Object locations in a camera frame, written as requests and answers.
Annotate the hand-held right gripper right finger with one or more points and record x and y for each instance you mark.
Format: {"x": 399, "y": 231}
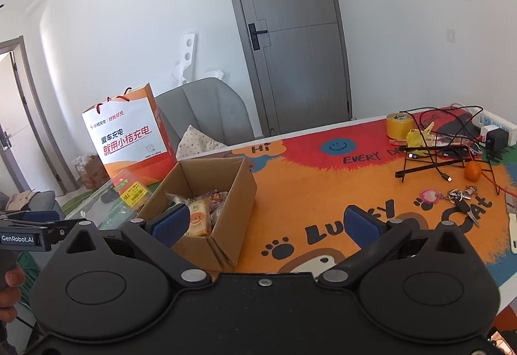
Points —
{"x": 361, "y": 225}

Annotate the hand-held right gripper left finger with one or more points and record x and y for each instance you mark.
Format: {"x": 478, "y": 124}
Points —
{"x": 171, "y": 223}

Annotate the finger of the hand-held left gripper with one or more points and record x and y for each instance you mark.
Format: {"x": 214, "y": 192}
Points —
{"x": 60, "y": 231}

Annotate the orange labelled bread packet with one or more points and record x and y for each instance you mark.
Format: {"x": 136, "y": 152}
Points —
{"x": 200, "y": 219}

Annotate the red brown snack packet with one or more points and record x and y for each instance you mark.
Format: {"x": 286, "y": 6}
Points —
{"x": 216, "y": 198}

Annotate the brown cardboard box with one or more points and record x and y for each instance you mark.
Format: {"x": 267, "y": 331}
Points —
{"x": 238, "y": 209}

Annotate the person's left hand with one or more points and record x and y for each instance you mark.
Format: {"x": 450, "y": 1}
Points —
{"x": 14, "y": 278}

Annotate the grey sofa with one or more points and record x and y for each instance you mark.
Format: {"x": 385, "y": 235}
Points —
{"x": 44, "y": 201}

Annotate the clear plastic clamshell container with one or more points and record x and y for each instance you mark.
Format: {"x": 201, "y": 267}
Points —
{"x": 101, "y": 205}

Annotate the printed cardboard carton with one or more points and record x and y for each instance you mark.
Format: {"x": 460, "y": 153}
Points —
{"x": 91, "y": 173}

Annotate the beige dotted pillow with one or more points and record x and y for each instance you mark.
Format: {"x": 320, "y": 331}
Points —
{"x": 198, "y": 143}

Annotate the orange white paper bag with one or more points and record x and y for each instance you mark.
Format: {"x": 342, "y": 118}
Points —
{"x": 125, "y": 136}

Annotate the yellow plastic bag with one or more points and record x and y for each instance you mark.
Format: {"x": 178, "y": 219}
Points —
{"x": 415, "y": 141}

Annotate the bunch of keys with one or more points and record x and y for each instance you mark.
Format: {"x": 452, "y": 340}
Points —
{"x": 460, "y": 206}

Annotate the yellow tape roll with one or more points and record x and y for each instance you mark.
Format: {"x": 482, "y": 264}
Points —
{"x": 399, "y": 126}

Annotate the beige interior door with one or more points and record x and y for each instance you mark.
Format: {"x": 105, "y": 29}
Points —
{"x": 24, "y": 124}

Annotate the pale yellow plastic piece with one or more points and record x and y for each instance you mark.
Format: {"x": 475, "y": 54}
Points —
{"x": 429, "y": 132}

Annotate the grey chair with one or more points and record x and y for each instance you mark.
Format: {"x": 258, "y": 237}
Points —
{"x": 210, "y": 108}

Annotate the orange tangerine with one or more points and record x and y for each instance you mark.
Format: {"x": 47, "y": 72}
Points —
{"x": 472, "y": 172}

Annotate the black flat device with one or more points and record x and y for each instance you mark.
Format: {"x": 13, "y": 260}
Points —
{"x": 456, "y": 124}

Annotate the white charger plug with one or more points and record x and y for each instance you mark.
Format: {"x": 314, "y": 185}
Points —
{"x": 490, "y": 132}

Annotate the black power adapter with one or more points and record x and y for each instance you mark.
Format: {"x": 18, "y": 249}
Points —
{"x": 499, "y": 140}

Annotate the white power strip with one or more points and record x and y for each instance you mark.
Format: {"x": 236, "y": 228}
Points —
{"x": 501, "y": 121}

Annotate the grey door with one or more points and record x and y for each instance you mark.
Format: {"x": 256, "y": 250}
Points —
{"x": 291, "y": 35}

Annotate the white wall cover plate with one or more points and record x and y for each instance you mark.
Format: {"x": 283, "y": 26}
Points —
{"x": 450, "y": 35}

